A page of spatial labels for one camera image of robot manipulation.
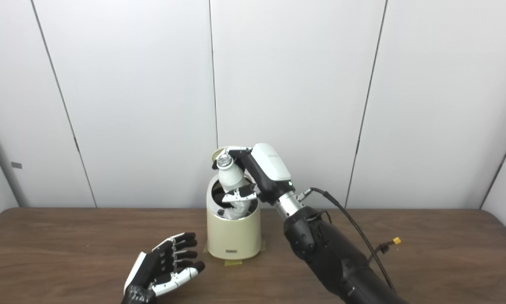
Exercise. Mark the cream round bin lid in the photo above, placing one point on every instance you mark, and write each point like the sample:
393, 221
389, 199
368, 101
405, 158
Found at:
215, 155

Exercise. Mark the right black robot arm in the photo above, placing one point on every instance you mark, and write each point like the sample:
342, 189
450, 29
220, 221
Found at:
333, 253

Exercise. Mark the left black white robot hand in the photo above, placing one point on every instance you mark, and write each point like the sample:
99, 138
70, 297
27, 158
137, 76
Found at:
149, 274

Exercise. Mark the small white plastic bottle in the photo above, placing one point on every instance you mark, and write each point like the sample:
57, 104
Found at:
231, 177

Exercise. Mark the cream-colored plastic bin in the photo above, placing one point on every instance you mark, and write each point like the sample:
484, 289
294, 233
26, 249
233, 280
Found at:
234, 236

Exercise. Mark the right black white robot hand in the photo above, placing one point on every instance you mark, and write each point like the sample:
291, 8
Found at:
269, 169

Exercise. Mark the small gray wall tag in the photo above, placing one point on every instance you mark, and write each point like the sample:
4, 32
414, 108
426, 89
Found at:
16, 165

